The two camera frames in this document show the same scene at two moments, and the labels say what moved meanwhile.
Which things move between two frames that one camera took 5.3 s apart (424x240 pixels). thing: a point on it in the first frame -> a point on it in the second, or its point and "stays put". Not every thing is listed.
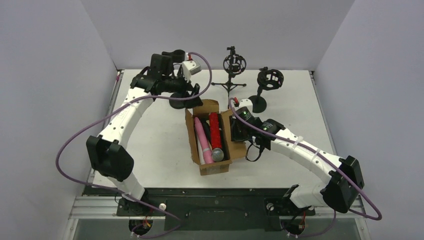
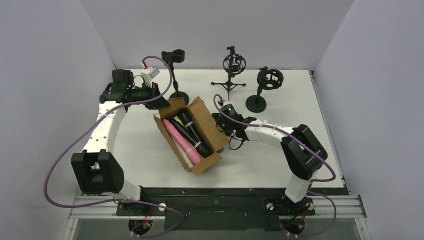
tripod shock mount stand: [233, 64] stays put
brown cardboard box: [202, 107] -> [196, 111]
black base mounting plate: [208, 209] stays put
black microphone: [207, 129] -> [205, 151]
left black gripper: [191, 91] -> [154, 96]
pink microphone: [206, 150] -> [195, 157]
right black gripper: [235, 129] -> [219, 122]
